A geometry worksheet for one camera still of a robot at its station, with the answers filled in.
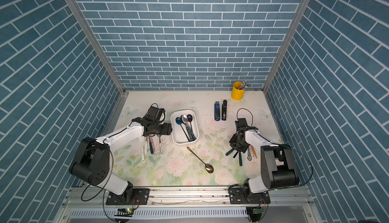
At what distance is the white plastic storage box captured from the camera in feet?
2.96

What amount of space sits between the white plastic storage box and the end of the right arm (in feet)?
0.73

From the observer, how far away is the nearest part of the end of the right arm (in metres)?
0.68
